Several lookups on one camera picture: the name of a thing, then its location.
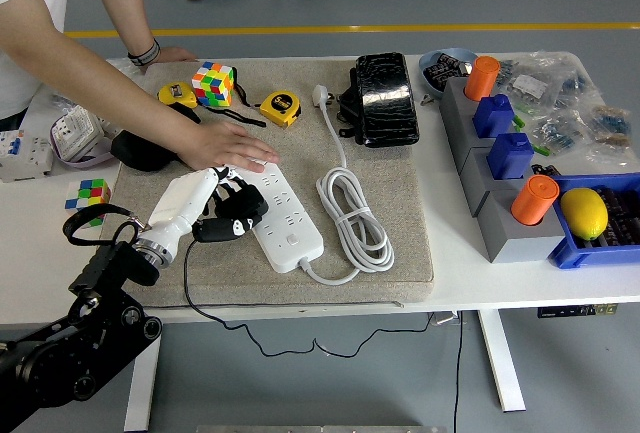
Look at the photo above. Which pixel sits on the grey-brown mat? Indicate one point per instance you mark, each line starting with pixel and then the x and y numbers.
pixel 325 293

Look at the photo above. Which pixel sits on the yellow lemon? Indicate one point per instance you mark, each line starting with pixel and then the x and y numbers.
pixel 585 213

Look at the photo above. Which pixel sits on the black capacitors heap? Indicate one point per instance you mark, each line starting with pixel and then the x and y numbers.
pixel 622 218
pixel 442 73

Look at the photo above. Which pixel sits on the white wall socket panel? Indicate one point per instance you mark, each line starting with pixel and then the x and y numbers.
pixel 109 125
pixel 75 133

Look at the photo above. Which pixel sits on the glossy black case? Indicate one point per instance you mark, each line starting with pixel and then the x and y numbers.
pixel 387 103

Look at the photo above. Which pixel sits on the grey peg holder block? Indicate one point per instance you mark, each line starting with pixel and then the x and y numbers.
pixel 520 245
pixel 475 173
pixel 455 113

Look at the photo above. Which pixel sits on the small green connector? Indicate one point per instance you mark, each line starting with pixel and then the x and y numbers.
pixel 542 150
pixel 519 121

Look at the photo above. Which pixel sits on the black wristband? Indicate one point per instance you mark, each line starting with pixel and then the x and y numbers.
pixel 145 54

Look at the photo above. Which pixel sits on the yellow tape measure 5m print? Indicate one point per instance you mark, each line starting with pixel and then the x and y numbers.
pixel 280 105

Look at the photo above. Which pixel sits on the person's left forearm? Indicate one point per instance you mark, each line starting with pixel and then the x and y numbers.
pixel 122 8

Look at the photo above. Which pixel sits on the small metal clip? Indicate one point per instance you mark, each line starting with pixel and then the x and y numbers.
pixel 426 99

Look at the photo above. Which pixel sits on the clear bag of metal parts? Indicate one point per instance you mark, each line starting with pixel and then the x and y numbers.
pixel 65 100

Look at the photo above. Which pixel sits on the light blue bowl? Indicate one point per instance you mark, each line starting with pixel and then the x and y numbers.
pixel 450 53

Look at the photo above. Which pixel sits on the orange cylinder peg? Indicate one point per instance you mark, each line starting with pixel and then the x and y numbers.
pixel 482 78
pixel 535 200

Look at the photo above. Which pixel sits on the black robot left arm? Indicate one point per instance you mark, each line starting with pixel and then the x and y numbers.
pixel 110 268

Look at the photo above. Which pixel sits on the black table control panel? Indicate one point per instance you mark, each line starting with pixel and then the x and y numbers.
pixel 575 311

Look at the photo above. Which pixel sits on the large colourful puzzle cube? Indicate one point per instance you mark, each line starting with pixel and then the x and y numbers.
pixel 212 85

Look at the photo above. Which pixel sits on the person's left hand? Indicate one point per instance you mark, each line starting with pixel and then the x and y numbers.
pixel 175 54

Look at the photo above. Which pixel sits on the clear bag of striped resistors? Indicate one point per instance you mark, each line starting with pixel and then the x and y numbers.
pixel 607 123

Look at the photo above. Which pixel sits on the yellow tape measure plain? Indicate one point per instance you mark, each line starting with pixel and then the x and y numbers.
pixel 175 93

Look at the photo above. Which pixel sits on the blue plastic bin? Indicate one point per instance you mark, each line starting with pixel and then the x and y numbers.
pixel 570 253

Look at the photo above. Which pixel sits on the white power strip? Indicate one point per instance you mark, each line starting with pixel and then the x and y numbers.
pixel 295 243

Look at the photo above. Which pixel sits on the purple bowl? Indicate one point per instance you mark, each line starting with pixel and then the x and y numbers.
pixel 95 162

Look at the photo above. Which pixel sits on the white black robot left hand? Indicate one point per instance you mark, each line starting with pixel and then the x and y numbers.
pixel 180 200

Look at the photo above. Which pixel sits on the small colourful puzzle cube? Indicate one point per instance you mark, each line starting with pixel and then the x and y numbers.
pixel 87 193

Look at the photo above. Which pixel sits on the clear bag with white label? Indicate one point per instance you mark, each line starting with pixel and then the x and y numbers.
pixel 530 85

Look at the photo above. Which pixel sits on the white circuit breaker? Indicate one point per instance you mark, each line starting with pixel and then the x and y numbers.
pixel 25 158

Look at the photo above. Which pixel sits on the blue block peg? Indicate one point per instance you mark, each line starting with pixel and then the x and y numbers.
pixel 495 115
pixel 510 155

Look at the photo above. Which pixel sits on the small black components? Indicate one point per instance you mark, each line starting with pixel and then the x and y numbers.
pixel 545 170

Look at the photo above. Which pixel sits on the metal bracket under table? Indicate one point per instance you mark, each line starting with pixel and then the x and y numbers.
pixel 445 319

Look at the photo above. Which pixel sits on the white table leg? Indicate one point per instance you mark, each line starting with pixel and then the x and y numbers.
pixel 502 363
pixel 142 393

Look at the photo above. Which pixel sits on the person's right hand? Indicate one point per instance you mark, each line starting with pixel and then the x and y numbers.
pixel 220 145

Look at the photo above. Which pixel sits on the black cloth pouch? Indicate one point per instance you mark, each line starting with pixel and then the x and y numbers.
pixel 140 153

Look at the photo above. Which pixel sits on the clear bag of blue resistors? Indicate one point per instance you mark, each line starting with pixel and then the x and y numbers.
pixel 555 130

